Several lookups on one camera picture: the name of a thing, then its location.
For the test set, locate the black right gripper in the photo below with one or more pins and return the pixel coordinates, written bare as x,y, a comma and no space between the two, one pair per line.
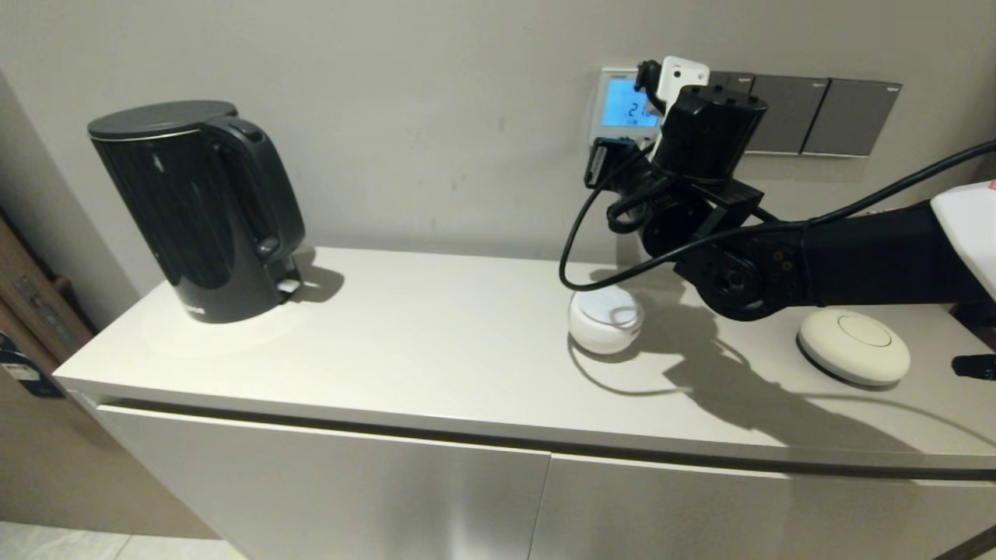
712,132

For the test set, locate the wall thermostat with blue screen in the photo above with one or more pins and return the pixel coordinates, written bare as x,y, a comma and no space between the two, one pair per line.
626,105

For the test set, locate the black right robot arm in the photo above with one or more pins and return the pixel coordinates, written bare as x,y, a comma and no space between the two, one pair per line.
871,257

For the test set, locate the light wooden furniture panel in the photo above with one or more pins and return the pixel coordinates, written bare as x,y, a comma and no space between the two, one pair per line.
62,467

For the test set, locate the small white round speaker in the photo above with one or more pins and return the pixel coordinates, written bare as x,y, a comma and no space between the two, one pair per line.
603,330

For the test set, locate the white sideboard cabinet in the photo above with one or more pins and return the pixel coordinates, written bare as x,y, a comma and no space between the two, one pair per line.
389,350

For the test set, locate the cream round disc device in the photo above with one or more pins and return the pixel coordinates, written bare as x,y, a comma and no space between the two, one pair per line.
852,346

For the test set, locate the black electric kettle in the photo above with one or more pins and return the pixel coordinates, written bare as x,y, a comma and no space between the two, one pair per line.
191,210

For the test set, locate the wide white cabinet door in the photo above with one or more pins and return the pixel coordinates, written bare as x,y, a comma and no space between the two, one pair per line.
327,490

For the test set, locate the metal door lock plate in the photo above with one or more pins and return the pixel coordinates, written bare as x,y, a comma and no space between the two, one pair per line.
43,311

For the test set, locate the dark blue door tag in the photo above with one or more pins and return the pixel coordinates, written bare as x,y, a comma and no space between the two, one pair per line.
23,377

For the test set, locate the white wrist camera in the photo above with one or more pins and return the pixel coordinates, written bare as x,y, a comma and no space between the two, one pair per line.
685,74

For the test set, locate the grey single switch panel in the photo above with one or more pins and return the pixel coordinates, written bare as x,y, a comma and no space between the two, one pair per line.
801,113
852,120

